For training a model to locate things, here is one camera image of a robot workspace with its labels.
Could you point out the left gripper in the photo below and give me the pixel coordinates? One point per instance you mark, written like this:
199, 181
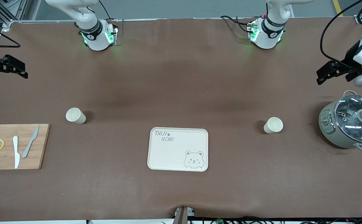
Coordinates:
349, 59

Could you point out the white cup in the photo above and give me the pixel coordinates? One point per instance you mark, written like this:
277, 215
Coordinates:
274, 126
75, 115

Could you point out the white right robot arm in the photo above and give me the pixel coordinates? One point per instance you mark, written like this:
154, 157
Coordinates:
95, 37

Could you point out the glass pot lid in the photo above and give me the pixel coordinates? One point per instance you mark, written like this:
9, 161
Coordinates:
350, 124

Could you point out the grey-green electric cooking pot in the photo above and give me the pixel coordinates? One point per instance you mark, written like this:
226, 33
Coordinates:
330, 132

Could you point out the wooden cutting board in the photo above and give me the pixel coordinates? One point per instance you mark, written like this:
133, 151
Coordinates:
6, 132

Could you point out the grey plastic knife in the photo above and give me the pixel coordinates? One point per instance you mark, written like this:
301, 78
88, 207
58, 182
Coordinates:
28, 147

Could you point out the white plastic knife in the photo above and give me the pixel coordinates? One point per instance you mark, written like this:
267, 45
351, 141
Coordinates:
16, 152

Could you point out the brown table cover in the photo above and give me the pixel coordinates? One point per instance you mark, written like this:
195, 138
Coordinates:
180, 77

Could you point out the cream bear print tray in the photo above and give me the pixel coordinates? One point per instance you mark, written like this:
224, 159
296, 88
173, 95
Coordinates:
168, 155

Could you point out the aluminium frame post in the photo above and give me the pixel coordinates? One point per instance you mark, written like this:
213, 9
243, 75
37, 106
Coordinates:
8, 22
359, 19

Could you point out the grey table edge bracket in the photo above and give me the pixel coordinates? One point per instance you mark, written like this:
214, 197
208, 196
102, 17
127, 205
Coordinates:
182, 216

